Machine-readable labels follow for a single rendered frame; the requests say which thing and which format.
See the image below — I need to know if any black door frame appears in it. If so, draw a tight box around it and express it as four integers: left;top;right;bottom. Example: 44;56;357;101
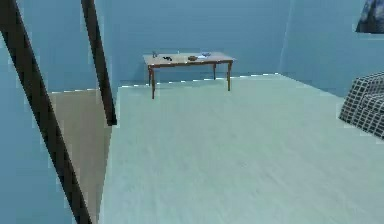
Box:
0;0;118;224

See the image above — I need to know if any brown wooden table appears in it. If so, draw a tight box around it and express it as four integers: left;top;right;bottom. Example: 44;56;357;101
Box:
142;51;235;100

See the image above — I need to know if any black checked sofa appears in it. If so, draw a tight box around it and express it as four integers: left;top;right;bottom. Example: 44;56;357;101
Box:
338;70;384;140

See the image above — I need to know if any dark blue framed picture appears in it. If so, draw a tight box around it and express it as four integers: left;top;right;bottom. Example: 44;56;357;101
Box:
355;0;384;35

